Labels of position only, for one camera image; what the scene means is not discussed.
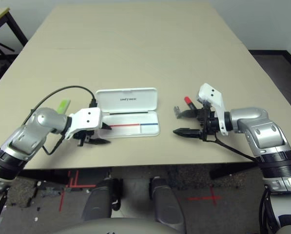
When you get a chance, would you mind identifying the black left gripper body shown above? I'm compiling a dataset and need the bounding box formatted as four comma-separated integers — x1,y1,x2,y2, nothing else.
73,129,97,147

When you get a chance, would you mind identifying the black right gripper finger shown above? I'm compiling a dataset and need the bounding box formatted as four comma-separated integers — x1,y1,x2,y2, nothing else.
178,109,200,119
173,128,201,138

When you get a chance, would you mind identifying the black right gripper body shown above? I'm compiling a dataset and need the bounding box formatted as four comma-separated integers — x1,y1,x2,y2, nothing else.
198,102,220,142

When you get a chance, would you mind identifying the black marker with red cap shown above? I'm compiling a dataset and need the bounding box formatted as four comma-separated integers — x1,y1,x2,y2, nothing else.
184,97,197,110

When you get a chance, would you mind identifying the white plastic pencil case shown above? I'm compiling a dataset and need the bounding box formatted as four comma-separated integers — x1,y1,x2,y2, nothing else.
96,87,160,139

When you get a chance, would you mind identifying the green highlighter pen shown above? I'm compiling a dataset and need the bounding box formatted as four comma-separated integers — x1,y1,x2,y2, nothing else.
57,99,70,114

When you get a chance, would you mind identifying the grey left robot leg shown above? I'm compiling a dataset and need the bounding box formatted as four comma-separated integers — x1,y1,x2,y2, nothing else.
81,177,123,220

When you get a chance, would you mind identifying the grey robot leg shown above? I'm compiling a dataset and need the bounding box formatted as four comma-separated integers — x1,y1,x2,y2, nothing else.
81,177,123,220
149,176,187,232

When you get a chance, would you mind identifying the grey right robot leg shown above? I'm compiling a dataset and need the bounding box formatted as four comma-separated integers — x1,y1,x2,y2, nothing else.
149,176,187,232

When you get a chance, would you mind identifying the grey robot torso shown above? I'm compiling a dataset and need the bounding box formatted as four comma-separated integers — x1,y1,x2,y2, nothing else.
55,218,185,234

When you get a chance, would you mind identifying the black tripod stand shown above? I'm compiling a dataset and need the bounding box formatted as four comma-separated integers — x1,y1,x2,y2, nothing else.
0,38,16,59

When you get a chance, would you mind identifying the side table with dark legs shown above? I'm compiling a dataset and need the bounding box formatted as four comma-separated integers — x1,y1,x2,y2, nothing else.
0,7,29,52

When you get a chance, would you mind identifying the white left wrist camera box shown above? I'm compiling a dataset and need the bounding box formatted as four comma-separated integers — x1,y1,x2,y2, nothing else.
64,107,103,141

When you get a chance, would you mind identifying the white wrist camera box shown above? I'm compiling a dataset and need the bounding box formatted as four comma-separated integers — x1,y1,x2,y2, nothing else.
198,83,230,136
64,107,103,141

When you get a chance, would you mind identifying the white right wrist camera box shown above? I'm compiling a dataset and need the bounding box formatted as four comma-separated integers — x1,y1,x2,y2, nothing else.
198,83,230,136

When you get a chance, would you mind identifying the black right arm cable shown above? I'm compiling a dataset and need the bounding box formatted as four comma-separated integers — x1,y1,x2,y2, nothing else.
201,137,258,162

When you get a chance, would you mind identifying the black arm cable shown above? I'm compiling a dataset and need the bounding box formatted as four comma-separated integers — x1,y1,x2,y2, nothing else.
201,137,258,162
22,85,97,156

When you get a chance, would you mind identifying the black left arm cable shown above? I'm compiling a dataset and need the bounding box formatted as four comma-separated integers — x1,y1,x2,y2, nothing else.
22,85,97,156

